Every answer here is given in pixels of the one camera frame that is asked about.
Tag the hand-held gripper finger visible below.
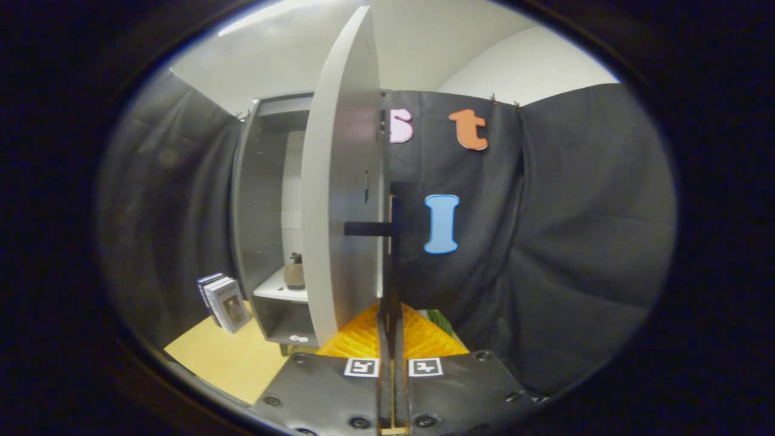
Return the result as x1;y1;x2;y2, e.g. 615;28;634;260
395;182;536;436
251;182;395;436

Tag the black cabinet door handle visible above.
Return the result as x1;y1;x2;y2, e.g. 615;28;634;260
344;222;392;237

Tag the brown fuzzy shoe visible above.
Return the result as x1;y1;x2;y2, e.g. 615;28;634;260
285;253;306;291

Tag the white shoe cabinet door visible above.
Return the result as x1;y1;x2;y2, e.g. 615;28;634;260
301;6;386;347

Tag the grey shoe cabinet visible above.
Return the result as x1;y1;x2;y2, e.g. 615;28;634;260
230;91;388;358

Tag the white cabinet shelf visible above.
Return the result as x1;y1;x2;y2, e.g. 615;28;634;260
253;266;309;303

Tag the green patterned object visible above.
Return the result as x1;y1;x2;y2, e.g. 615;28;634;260
421;309;458;341

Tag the white book with figure cover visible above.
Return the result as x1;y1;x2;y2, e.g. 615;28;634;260
205;277;252;334

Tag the blue book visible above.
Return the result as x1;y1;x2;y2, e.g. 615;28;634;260
196;272;225;328

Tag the black backdrop cloth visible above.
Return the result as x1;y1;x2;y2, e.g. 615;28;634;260
97;70;678;397

